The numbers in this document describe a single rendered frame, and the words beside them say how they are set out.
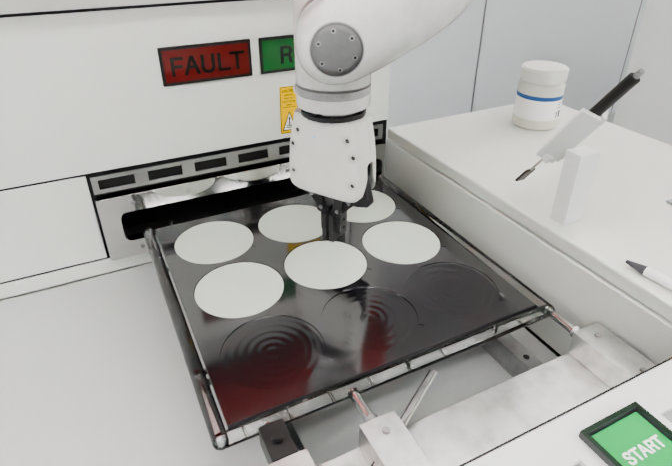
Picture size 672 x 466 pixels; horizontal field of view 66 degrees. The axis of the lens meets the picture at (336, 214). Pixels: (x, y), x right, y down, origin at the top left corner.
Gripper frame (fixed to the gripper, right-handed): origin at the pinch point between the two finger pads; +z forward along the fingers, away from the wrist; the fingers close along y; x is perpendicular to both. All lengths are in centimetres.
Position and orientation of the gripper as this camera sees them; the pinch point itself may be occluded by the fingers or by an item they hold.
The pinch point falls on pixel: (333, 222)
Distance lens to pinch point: 67.4
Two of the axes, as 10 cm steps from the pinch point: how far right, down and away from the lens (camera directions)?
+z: 0.0, 8.6, 5.1
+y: 8.5, 2.7, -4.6
